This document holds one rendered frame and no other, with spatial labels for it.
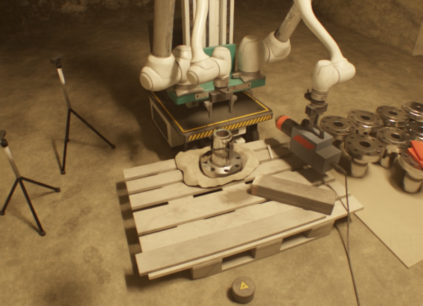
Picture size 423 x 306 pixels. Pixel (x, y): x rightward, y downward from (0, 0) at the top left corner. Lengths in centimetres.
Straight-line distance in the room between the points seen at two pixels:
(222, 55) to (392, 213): 138
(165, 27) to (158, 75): 26
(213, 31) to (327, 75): 86
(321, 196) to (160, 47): 116
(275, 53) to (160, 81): 84
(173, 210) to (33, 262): 80
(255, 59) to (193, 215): 107
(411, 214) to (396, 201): 13
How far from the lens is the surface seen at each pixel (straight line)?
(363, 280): 179
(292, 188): 177
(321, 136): 187
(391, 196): 229
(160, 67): 175
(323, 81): 174
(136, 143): 252
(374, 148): 222
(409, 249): 201
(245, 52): 212
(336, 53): 187
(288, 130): 201
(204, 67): 158
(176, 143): 227
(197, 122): 210
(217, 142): 183
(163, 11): 166
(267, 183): 177
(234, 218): 169
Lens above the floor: 139
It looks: 35 degrees down
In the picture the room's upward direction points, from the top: straight up
